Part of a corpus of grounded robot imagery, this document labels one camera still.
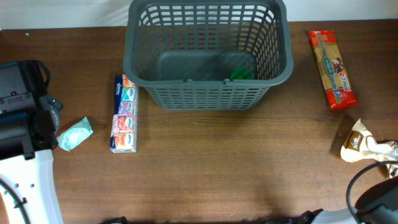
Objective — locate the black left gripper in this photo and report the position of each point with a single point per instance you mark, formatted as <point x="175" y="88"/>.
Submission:
<point x="56" y="104"/>

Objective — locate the green lid spice jar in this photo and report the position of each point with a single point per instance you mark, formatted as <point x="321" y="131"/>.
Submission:
<point x="240" y="74"/>

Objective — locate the glutinous rice bag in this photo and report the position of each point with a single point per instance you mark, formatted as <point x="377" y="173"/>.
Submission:
<point x="360" y="144"/>

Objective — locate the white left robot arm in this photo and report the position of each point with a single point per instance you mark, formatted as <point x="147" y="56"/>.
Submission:
<point x="30" y="118"/>

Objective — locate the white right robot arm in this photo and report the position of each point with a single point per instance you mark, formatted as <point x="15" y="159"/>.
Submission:
<point x="378" y="205"/>

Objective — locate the red yellow spaghetti pack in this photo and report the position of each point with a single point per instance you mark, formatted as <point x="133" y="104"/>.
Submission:
<point x="333" y="73"/>

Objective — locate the green wet wipes packet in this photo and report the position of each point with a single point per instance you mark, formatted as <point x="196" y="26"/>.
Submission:
<point x="75" y="135"/>

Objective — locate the Kleenex tissue multipack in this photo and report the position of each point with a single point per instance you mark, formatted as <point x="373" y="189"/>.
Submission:
<point x="124" y="126"/>

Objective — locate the grey plastic basket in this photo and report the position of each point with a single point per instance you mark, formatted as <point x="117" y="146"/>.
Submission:
<point x="183" y="52"/>

